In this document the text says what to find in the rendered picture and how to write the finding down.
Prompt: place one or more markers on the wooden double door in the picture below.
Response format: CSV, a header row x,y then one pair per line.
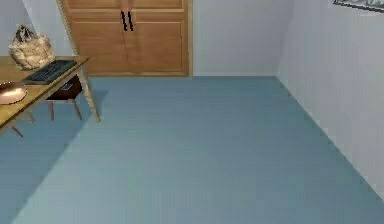
x,y
156,43

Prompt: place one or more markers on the dark seat wooden chair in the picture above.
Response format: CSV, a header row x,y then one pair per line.
x,y
66,91

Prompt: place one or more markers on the black keyboard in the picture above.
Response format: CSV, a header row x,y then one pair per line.
x,y
50,71

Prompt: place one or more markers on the beige cloth bag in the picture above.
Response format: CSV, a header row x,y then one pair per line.
x,y
30,50

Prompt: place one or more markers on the light wooden table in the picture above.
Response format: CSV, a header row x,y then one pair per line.
x,y
13,103

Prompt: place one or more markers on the copper round bowl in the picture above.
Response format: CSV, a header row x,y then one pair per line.
x,y
10,92

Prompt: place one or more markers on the framed wall picture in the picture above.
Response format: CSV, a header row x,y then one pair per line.
x,y
361,4

